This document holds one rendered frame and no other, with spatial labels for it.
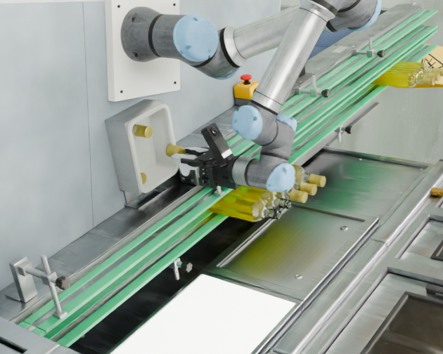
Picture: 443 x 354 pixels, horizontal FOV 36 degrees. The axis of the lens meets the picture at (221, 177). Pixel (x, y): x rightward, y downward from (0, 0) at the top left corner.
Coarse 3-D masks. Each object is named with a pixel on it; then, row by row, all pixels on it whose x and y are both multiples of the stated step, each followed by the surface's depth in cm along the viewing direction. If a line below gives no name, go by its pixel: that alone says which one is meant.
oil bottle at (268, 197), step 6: (240, 186) 210; (246, 186) 209; (234, 192) 209; (240, 192) 207; (246, 192) 206; (252, 192) 205; (258, 192) 205; (264, 192) 204; (270, 192) 204; (264, 198) 203; (270, 198) 203; (270, 204) 203
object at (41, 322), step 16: (432, 32) 324; (368, 80) 277; (352, 96) 264; (208, 192) 207; (192, 208) 200; (208, 208) 199; (160, 224) 193; (176, 224) 192; (144, 240) 187; (160, 240) 185; (112, 256) 181; (128, 256) 180; (144, 256) 180; (96, 272) 175; (112, 272) 174; (80, 288) 170; (96, 288) 168; (48, 304) 165; (64, 304) 165; (80, 304) 163; (32, 320) 160; (48, 320) 159
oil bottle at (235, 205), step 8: (232, 192) 208; (224, 200) 204; (232, 200) 203; (240, 200) 203; (248, 200) 202; (256, 200) 202; (216, 208) 208; (224, 208) 206; (232, 208) 204; (240, 208) 202; (248, 208) 200; (256, 208) 199; (232, 216) 205; (240, 216) 203; (248, 216) 201; (256, 216) 200
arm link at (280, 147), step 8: (280, 120) 172; (288, 120) 172; (280, 128) 169; (288, 128) 172; (280, 136) 169; (288, 136) 172; (272, 144) 169; (280, 144) 171; (288, 144) 173; (264, 152) 173; (272, 152) 172; (280, 152) 172; (288, 152) 173; (288, 160) 175
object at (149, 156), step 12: (156, 108) 192; (168, 108) 196; (132, 120) 186; (144, 120) 200; (156, 120) 200; (168, 120) 198; (156, 132) 202; (168, 132) 200; (132, 144) 187; (144, 144) 201; (156, 144) 205; (168, 144) 202; (132, 156) 189; (144, 156) 202; (156, 156) 207; (144, 168) 203; (156, 168) 206; (168, 168) 205; (156, 180) 199; (144, 192) 195
